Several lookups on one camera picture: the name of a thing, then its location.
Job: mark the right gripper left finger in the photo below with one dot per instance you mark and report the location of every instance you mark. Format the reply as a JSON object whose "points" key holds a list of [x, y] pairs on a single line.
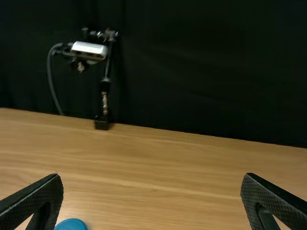
{"points": [[28, 206]]}

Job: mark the silver camera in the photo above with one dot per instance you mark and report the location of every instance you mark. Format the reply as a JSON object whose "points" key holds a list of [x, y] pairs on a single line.
{"points": [[90, 49]]}

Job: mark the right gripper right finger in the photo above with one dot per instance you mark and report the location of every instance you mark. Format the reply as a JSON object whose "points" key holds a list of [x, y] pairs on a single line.
{"points": [[268, 196]]}

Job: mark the black clamp stand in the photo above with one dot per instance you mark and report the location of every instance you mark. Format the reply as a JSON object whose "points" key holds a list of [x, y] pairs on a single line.
{"points": [[104, 84]]}

